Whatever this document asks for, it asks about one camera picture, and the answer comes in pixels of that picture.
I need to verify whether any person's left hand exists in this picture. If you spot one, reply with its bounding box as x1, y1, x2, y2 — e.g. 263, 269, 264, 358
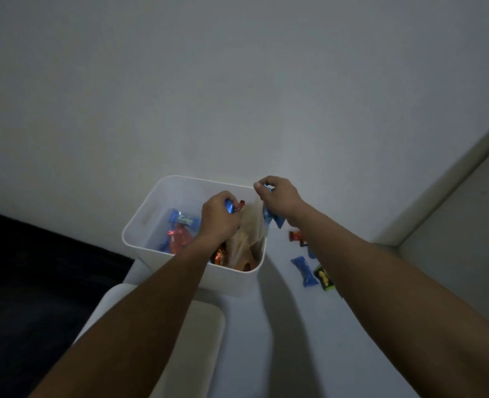
196, 190, 245, 247

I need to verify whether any person's right hand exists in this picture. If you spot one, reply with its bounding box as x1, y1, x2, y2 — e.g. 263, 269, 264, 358
253, 176, 307, 223

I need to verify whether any pile of candies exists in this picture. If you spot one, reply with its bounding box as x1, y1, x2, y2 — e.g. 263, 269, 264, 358
209, 243, 230, 266

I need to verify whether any bag of yellow chips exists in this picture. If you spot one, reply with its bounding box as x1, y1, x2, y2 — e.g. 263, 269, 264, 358
227, 199, 268, 266

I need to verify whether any clear plastic container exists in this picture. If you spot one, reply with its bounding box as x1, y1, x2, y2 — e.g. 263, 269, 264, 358
158, 208, 201, 254

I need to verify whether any white plastic storage bin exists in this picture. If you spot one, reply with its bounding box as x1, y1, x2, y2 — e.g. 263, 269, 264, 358
121, 175, 268, 298

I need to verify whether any white bin lid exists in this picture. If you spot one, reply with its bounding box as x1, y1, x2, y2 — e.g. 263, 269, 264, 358
72, 284, 226, 398

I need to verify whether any person's right forearm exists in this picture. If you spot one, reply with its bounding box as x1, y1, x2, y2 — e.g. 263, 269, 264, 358
290, 202, 489, 398

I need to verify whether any person's left forearm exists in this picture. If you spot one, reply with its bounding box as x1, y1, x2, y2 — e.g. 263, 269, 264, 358
28, 235, 225, 398

